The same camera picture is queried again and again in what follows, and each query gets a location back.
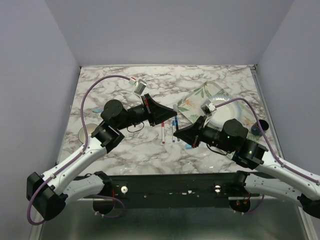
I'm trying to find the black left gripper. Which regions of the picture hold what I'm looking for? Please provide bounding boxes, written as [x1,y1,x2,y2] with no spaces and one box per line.
[117,94,178,132]

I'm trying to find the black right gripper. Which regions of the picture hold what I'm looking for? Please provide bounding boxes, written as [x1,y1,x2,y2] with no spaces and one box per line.
[174,114,234,153]

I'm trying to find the light blue eraser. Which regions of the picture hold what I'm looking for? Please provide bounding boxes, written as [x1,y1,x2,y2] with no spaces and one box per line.
[185,144,193,149]

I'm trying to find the white marker red tip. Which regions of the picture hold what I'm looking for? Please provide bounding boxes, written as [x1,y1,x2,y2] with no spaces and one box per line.
[161,122,165,144]

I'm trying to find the white marker blue end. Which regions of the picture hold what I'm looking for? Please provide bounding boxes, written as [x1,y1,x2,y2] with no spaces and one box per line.
[172,120,176,143]

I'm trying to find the light blue rectangular block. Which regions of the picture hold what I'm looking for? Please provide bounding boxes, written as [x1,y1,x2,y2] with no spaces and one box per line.
[93,108,103,113]

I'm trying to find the blue transparent gel pen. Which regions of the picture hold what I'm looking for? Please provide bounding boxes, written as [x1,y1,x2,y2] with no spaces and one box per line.
[174,116,180,142]

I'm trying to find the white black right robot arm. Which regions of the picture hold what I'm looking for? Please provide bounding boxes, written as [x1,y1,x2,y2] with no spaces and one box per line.
[174,116,320,218]

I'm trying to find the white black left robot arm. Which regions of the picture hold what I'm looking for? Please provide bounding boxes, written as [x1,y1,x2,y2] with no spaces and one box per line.
[26,94,177,221]

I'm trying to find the floral leaf pattern tray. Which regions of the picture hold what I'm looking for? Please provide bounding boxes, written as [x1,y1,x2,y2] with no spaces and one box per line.
[176,81,257,130]

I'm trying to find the white plate blue rim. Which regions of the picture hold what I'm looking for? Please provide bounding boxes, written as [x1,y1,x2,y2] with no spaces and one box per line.
[205,95,242,128]

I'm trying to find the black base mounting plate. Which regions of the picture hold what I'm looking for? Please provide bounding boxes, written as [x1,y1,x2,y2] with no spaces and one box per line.
[98,171,249,209]

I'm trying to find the dark blue mug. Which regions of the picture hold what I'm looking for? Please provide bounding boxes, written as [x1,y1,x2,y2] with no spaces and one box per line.
[250,119,270,136]

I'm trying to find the teal bowl white inside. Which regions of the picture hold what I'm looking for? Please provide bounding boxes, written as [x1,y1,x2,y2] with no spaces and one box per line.
[78,123,100,142]

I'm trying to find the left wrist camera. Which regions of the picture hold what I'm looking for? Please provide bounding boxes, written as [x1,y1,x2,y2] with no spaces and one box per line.
[133,79,147,96]

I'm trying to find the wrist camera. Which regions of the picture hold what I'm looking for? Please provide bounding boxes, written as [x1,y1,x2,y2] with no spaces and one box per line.
[133,79,147,96]
[200,99,217,116]

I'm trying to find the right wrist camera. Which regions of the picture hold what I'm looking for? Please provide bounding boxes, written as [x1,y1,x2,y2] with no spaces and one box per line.
[200,99,217,116]

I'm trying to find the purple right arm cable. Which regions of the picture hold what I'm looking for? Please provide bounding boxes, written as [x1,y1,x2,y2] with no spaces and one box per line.
[214,97,320,185]

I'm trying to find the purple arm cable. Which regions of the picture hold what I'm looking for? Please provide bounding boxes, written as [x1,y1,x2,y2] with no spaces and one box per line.
[26,75,131,226]
[214,97,320,185]

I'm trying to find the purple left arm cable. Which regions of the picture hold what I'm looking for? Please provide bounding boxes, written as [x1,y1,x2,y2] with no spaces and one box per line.
[26,75,131,226]

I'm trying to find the aluminium frame rail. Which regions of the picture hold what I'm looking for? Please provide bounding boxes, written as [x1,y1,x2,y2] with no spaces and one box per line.
[250,64,283,157]

